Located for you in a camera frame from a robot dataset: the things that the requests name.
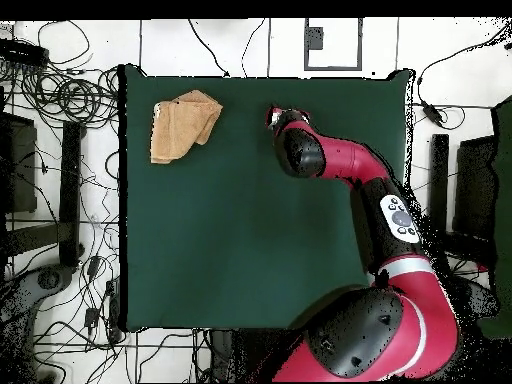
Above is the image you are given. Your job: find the tan terry towel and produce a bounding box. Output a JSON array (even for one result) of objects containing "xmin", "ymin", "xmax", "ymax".
[{"xmin": 149, "ymin": 89, "xmax": 224, "ymax": 165}]

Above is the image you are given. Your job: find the black flat panel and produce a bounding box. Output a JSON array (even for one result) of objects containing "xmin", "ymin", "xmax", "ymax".
[{"xmin": 453, "ymin": 135, "xmax": 498, "ymax": 241}]

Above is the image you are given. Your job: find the small grey box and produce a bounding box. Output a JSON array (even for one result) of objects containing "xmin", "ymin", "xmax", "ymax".
[{"xmin": 305, "ymin": 26, "xmax": 324, "ymax": 51}]

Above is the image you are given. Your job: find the dark green tablecloth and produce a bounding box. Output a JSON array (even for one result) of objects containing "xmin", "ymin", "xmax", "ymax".
[{"xmin": 118, "ymin": 63, "xmax": 415, "ymax": 333}]

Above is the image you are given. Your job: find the black stand base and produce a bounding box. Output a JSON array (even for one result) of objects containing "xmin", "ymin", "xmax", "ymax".
[
  {"xmin": 3, "ymin": 120, "xmax": 86, "ymax": 269},
  {"xmin": 423, "ymin": 133, "xmax": 497, "ymax": 277}
]

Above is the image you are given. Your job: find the green cloth covered board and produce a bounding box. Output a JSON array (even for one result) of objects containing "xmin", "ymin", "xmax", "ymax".
[{"xmin": 475, "ymin": 94, "xmax": 512, "ymax": 340}]

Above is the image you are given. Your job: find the black power strip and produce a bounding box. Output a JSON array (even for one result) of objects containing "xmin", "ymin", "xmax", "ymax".
[{"xmin": 0, "ymin": 37, "xmax": 50, "ymax": 67}]

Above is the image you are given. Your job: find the black box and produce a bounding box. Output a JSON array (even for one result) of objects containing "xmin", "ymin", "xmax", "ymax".
[{"xmin": 0, "ymin": 111, "xmax": 38, "ymax": 215}]

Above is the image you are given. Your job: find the thin black cable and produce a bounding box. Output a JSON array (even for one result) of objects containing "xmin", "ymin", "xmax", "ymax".
[
  {"xmin": 240, "ymin": 17, "xmax": 267, "ymax": 78},
  {"xmin": 187, "ymin": 18, "xmax": 231, "ymax": 78}
]

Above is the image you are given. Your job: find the grey floor frame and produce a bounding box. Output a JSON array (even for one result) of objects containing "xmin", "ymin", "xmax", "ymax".
[{"xmin": 303, "ymin": 17, "xmax": 364, "ymax": 72}]

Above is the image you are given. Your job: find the black power adapter with cable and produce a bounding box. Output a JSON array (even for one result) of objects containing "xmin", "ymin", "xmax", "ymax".
[{"xmin": 415, "ymin": 29, "xmax": 512, "ymax": 131}]

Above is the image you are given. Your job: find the coiled black cable bundle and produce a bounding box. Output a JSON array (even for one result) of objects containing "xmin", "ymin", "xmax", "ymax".
[{"xmin": 21, "ymin": 65, "xmax": 120, "ymax": 127}]

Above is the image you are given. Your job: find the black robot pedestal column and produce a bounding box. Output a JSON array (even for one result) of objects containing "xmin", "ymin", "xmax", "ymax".
[{"xmin": 207, "ymin": 328, "xmax": 289, "ymax": 383}]

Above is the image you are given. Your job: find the robot pedestal leg with foot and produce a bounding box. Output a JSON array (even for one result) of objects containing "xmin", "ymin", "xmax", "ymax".
[
  {"xmin": 0, "ymin": 263, "xmax": 76, "ymax": 383},
  {"xmin": 451, "ymin": 272, "xmax": 501, "ymax": 323}
]

